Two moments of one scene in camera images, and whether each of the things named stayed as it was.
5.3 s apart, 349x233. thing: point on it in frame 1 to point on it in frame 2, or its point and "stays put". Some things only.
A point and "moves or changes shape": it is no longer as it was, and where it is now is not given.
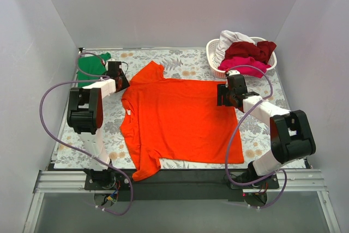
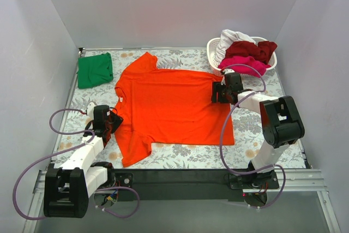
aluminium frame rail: (61, 181) stays put
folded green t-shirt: (93, 65) stays put
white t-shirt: (228, 37) stays put
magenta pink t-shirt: (228, 62) stays put
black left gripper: (123, 83) to (113, 121)
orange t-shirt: (176, 121) moves or changes shape
